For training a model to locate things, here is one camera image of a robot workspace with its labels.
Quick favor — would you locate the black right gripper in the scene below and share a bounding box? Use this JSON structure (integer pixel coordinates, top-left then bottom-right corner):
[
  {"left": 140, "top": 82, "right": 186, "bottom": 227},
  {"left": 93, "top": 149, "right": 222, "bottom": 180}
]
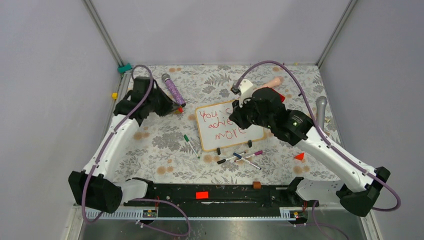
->
[{"left": 228, "top": 93, "right": 274, "bottom": 130}]

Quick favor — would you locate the blue capped whiteboard marker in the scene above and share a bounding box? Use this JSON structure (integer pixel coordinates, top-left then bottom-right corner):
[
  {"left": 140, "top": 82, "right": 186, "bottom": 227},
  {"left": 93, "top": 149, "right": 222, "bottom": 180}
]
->
[{"left": 233, "top": 152, "right": 262, "bottom": 170}]

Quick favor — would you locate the brown cylinder block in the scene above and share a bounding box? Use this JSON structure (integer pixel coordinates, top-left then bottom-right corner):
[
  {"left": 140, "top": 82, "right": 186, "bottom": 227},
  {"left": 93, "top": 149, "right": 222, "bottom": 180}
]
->
[{"left": 252, "top": 181, "right": 262, "bottom": 190}]

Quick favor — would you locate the black capped whiteboard marker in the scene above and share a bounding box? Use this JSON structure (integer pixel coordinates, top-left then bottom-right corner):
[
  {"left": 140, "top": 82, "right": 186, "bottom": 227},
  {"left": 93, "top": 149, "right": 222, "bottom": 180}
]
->
[{"left": 217, "top": 151, "right": 247, "bottom": 165}]

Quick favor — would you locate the red tape label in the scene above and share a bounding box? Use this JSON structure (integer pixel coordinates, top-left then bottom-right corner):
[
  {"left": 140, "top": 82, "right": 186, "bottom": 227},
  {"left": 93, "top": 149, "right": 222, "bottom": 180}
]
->
[{"left": 195, "top": 191, "right": 209, "bottom": 200}]

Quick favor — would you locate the purple glitter toy microphone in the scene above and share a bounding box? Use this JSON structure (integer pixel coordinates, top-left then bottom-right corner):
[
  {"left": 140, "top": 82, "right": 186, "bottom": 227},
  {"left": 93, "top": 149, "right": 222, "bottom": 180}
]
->
[{"left": 161, "top": 73, "right": 186, "bottom": 108}]

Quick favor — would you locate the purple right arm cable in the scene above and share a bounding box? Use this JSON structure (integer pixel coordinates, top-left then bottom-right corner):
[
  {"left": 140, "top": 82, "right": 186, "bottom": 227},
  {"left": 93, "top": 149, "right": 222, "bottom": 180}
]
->
[{"left": 231, "top": 60, "right": 402, "bottom": 240}]

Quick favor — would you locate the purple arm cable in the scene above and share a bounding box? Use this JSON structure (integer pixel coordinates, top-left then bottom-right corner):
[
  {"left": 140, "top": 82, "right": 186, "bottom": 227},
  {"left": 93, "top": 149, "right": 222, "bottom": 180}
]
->
[
  {"left": 231, "top": 60, "right": 402, "bottom": 240},
  {"left": 81, "top": 64, "right": 192, "bottom": 238}
]

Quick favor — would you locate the teal corner clamp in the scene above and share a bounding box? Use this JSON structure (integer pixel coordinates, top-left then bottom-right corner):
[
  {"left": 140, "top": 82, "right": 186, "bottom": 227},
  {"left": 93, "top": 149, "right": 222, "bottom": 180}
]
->
[{"left": 117, "top": 63, "right": 133, "bottom": 74}]

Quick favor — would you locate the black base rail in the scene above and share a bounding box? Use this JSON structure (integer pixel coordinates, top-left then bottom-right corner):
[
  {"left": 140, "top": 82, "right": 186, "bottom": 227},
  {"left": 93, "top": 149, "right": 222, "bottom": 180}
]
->
[{"left": 126, "top": 183, "right": 314, "bottom": 218}]

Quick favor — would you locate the red rectangular plastic box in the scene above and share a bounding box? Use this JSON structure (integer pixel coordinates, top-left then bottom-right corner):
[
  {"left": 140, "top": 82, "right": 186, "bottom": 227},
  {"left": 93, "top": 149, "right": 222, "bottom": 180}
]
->
[{"left": 279, "top": 93, "right": 286, "bottom": 103}]

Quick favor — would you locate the floral patterned table mat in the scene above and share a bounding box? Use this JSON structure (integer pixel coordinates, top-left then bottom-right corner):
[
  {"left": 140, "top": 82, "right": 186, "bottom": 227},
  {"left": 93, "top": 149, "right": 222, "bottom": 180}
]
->
[{"left": 114, "top": 65, "right": 337, "bottom": 185}]

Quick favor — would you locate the pink toy microphone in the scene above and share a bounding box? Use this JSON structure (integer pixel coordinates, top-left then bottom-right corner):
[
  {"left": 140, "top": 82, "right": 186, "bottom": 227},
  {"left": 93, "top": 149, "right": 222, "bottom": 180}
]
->
[{"left": 258, "top": 76, "right": 284, "bottom": 89}]

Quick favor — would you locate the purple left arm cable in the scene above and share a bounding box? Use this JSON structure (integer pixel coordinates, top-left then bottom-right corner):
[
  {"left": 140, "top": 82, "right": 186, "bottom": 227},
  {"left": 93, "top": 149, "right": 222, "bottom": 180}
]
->
[{"left": 81, "top": 64, "right": 192, "bottom": 238}]

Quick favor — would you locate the green capped whiteboard marker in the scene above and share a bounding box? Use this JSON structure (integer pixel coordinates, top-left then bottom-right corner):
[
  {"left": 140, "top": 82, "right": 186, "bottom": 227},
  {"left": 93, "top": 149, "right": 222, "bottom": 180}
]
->
[{"left": 183, "top": 134, "right": 200, "bottom": 159}]

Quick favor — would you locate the magenta capped whiteboard marker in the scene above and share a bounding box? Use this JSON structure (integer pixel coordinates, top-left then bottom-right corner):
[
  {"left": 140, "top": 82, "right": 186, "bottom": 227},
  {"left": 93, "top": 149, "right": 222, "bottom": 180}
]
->
[{"left": 234, "top": 150, "right": 263, "bottom": 162}]

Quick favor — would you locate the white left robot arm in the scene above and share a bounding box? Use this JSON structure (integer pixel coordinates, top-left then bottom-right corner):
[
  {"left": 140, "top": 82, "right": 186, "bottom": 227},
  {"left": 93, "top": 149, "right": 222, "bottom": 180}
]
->
[{"left": 68, "top": 77, "right": 178, "bottom": 214}]

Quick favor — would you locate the yellow framed whiteboard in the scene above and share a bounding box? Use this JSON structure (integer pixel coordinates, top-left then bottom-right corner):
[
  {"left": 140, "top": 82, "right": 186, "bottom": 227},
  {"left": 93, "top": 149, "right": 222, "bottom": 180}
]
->
[{"left": 194, "top": 101, "right": 266, "bottom": 152}]

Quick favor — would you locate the red triangular block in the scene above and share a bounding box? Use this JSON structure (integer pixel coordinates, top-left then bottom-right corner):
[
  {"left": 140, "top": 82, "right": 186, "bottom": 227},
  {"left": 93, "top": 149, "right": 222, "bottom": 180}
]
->
[{"left": 293, "top": 152, "right": 305, "bottom": 161}]

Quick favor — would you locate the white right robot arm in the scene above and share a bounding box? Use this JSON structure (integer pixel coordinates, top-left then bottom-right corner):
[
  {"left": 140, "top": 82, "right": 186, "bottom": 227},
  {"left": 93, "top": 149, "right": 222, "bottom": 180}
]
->
[{"left": 229, "top": 87, "right": 391, "bottom": 217}]

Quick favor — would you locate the silver toy microphone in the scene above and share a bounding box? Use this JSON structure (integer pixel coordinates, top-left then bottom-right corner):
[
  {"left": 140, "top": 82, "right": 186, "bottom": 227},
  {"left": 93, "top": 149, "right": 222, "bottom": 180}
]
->
[{"left": 315, "top": 96, "right": 328, "bottom": 122}]

